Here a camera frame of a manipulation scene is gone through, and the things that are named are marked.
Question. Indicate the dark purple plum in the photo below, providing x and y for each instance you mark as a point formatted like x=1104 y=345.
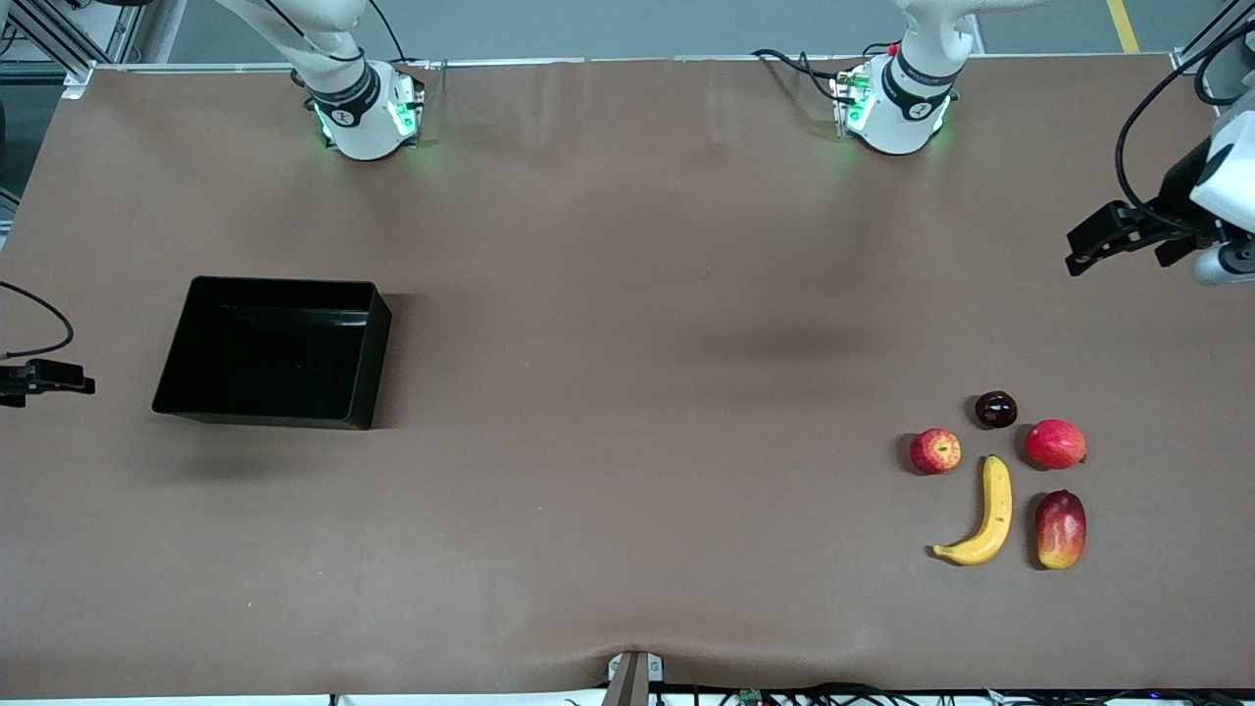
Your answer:
x=996 y=410

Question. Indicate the red yellow mango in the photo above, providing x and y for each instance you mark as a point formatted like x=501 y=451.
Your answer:
x=1061 y=529

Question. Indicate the aluminium frame struts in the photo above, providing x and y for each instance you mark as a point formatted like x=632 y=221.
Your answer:
x=1191 y=61
x=76 y=76

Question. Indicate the yellow banana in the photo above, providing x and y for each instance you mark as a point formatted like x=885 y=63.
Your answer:
x=997 y=500

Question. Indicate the front camera mount post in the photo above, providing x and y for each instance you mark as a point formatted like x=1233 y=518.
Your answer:
x=632 y=686

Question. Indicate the brown table mat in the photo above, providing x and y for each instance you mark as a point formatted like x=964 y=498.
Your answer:
x=588 y=490

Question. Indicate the black plastic box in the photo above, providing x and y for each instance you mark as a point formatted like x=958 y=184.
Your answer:
x=265 y=353

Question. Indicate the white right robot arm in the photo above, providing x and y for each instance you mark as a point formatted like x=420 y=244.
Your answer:
x=363 y=118

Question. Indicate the red yellow apple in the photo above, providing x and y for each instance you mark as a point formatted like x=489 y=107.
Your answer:
x=935 y=452

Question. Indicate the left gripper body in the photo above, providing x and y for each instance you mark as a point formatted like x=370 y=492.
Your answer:
x=1174 y=192

